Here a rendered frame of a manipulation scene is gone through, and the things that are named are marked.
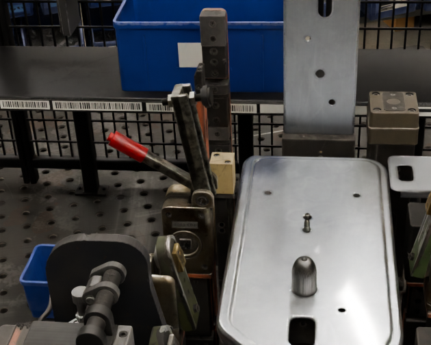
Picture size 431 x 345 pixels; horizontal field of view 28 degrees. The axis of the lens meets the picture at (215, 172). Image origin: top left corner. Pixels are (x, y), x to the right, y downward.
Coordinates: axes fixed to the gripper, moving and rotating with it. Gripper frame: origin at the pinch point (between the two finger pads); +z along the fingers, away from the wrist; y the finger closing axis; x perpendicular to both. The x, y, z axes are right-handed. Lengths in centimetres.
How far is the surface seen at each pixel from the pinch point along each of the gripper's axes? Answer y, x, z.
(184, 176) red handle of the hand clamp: 8, 35, 37
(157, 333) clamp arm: 10.4, 2.6, 35.7
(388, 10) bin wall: 49, 243, 97
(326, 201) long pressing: 27, 43, 46
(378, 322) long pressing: 34, 17, 46
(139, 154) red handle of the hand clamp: 2.4, 34.6, 33.8
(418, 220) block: 41, 42, 48
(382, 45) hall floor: 53, 322, 146
